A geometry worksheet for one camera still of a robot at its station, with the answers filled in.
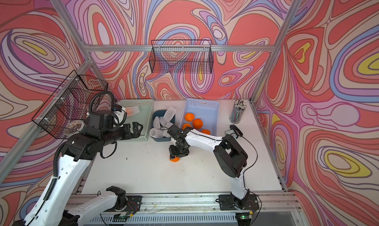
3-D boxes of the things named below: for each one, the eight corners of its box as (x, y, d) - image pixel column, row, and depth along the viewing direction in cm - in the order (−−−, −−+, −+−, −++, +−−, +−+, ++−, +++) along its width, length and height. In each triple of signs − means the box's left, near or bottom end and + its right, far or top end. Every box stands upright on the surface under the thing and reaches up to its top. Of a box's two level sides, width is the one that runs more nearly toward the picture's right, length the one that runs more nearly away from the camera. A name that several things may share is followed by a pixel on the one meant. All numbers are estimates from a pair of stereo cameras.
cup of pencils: (230, 123, 106) (235, 107, 93) (228, 115, 111) (233, 98, 98) (240, 123, 106) (248, 107, 93) (238, 115, 111) (245, 98, 98)
